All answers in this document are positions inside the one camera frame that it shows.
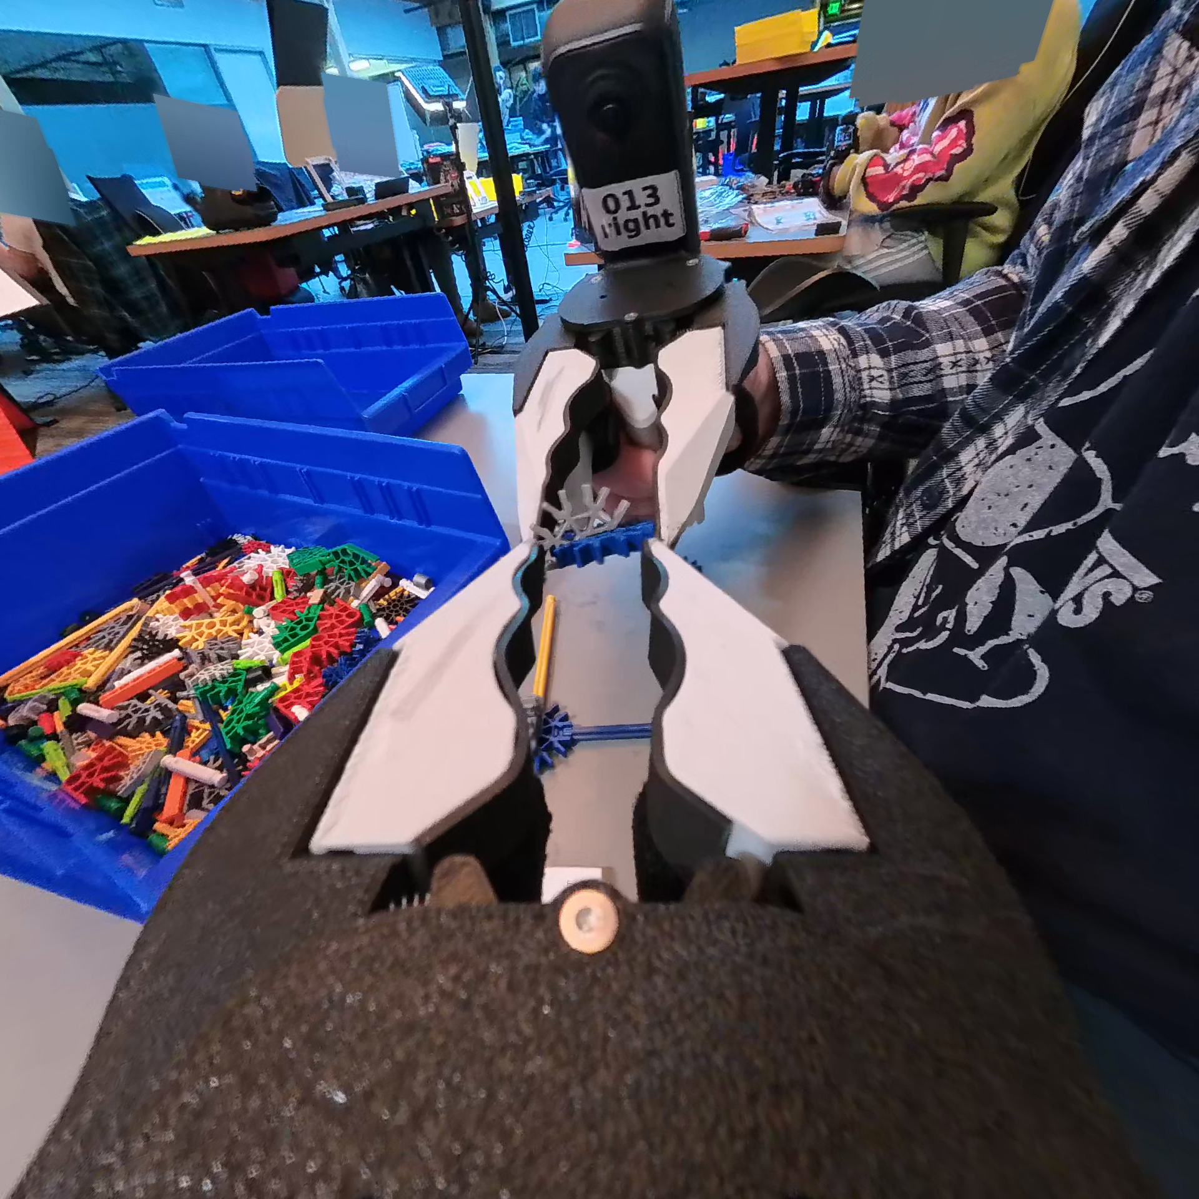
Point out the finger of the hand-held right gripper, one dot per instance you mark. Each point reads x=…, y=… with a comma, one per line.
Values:
x=544, y=431
x=697, y=431

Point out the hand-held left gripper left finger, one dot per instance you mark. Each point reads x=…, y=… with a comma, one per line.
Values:
x=420, y=739

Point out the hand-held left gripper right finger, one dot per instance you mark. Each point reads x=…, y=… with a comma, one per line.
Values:
x=758, y=739

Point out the grey snowflake connector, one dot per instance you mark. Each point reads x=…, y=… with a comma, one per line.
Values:
x=571, y=513

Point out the blue grey connector hub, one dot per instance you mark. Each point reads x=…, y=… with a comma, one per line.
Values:
x=554, y=733

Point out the blue plastic rod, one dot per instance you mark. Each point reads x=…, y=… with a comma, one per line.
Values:
x=613, y=733

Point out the yellow plastic rod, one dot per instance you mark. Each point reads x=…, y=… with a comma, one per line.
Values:
x=544, y=648

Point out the blue plastic bin with pieces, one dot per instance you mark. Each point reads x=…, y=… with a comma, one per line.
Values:
x=280, y=478

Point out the person's right forearm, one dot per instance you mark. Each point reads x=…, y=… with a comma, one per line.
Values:
x=891, y=375

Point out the person's right hand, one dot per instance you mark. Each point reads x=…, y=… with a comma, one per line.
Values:
x=633, y=478

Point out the black stand pole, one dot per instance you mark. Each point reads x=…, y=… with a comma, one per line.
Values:
x=495, y=158

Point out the yellow plastic bin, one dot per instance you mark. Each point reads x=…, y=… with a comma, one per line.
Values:
x=776, y=37

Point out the pile of colourful construction pieces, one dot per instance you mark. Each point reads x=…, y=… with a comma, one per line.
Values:
x=186, y=673

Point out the empty blue plastic bin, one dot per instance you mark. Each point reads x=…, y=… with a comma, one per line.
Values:
x=280, y=375

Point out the person's dark printed t-shirt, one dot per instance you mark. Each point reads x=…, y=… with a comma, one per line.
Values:
x=1030, y=607

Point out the long wooden desk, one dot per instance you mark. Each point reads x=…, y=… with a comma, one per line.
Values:
x=280, y=224

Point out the person's plaid overshirt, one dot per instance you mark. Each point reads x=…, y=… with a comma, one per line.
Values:
x=1124, y=188

